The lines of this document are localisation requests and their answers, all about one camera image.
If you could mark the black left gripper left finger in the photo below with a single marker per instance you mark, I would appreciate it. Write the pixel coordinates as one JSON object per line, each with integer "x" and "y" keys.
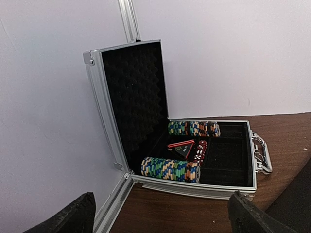
{"x": 76, "y": 217}

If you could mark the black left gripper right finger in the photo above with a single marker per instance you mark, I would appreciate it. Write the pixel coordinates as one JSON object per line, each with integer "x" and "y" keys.
{"x": 245, "y": 217}

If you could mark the poker chip row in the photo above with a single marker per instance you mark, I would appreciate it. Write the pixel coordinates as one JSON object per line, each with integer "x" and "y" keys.
{"x": 173, "y": 170}
{"x": 194, "y": 128}

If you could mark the black poker play mat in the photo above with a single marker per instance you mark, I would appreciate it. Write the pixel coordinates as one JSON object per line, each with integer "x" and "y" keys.
{"x": 293, "y": 206}

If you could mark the aluminium poker chip case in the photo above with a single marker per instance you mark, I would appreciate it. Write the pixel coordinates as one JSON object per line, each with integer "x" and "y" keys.
{"x": 129, "y": 88}

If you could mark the red translucent die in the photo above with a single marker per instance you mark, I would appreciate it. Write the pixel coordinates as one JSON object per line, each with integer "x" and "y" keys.
{"x": 199, "y": 162}
{"x": 203, "y": 142}
{"x": 201, "y": 147}
{"x": 199, "y": 157}
{"x": 201, "y": 152}

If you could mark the black all-in triangle plaque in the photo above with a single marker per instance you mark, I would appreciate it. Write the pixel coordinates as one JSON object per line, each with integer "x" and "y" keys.
{"x": 181, "y": 149}

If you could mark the left aluminium frame post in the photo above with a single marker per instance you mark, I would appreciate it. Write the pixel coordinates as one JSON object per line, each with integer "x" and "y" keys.
{"x": 129, "y": 20}

